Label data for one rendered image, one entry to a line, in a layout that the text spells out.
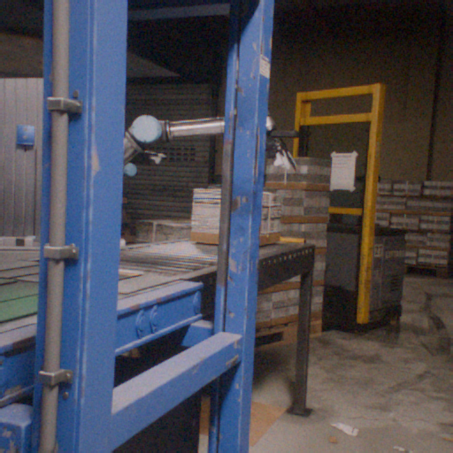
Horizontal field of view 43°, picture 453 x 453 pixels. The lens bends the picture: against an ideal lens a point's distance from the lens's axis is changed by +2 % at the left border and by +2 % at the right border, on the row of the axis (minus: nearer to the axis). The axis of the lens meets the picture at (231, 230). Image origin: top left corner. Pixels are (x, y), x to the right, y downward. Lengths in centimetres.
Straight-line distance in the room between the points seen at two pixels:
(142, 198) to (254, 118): 1019
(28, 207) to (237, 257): 169
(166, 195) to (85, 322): 1045
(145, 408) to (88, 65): 53
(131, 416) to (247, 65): 79
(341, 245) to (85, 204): 396
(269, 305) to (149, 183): 783
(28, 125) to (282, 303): 200
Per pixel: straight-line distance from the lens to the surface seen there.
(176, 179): 1110
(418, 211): 824
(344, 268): 464
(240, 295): 133
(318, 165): 411
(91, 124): 78
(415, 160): 981
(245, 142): 132
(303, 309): 274
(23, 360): 96
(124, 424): 94
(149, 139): 248
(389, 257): 472
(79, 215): 78
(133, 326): 120
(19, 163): 287
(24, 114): 289
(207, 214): 241
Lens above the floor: 103
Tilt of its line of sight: 4 degrees down
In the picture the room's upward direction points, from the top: 3 degrees clockwise
